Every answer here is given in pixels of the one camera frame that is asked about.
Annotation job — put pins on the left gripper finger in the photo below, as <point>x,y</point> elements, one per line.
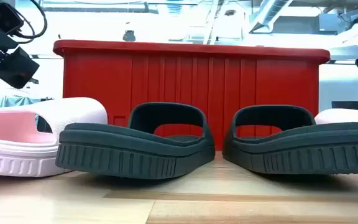
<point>15,67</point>

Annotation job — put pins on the pink and white slide sandal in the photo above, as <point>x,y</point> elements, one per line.
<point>346,116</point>
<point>11,155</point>

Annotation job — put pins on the black slide sandal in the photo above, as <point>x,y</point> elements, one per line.
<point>306,152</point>
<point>120,155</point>

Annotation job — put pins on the red plastic bin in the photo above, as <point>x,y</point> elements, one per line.
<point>182,77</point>

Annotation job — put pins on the black rectangular background box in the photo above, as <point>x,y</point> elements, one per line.
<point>346,105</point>

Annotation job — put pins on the dark round background object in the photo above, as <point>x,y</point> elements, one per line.
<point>129,36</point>

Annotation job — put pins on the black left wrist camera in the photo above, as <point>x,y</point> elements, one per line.
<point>5,18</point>

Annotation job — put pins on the silver ventilation duct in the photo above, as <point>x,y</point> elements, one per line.
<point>270,14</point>

